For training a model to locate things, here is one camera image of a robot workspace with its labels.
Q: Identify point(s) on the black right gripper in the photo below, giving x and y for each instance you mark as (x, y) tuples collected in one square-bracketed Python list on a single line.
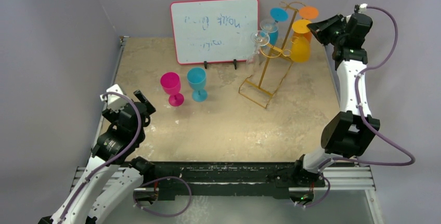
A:
[(328, 29)]

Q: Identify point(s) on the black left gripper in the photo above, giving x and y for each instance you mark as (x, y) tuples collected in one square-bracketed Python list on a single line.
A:
[(115, 117)]

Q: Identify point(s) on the orange wine glass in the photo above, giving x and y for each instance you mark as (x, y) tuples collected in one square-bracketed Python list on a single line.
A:
[(308, 12)]

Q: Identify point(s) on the yellow wine glass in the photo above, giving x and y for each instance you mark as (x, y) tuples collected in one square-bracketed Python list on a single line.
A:
[(301, 39)]

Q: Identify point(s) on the pink wine glass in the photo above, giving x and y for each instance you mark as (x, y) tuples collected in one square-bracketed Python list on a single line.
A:
[(171, 85)]

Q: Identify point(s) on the light blue wine glass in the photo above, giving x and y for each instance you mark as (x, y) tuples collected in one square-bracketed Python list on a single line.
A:
[(196, 78)]

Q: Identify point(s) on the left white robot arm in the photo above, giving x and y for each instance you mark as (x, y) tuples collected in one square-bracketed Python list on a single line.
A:
[(89, 202)]

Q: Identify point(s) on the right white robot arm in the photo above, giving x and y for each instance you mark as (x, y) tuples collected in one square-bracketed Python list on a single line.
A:
[(351, 131)]

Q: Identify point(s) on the rear blue wine glass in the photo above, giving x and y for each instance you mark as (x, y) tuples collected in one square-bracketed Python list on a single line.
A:
[(278, 14)]

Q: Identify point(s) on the rear clear wine glass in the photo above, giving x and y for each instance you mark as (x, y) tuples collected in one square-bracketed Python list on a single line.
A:
[(270, 26)]

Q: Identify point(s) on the clear wine glass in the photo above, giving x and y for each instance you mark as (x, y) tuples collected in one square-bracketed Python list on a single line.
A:
[(270, 26), (260, 39)]

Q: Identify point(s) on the front clear wine glass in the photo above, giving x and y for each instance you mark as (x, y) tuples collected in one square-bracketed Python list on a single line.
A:
[(260, 39)]

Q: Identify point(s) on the red framed whiteboard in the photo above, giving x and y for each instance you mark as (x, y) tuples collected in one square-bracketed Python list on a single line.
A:
[(214, 31)]

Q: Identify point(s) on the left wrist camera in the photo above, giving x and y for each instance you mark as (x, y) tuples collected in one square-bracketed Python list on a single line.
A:
[(114, 102)]

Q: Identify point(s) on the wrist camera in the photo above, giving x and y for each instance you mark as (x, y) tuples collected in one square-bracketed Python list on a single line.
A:
[(360, 8), (114, 102)]

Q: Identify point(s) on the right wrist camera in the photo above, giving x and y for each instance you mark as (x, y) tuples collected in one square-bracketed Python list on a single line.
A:
[(360, 8)]

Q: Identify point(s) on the gold wire wine glass rack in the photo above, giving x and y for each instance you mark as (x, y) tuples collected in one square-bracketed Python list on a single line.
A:
[(261, 87)]

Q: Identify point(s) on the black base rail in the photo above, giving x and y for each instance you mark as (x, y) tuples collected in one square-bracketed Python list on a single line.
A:
[(224, 177)]

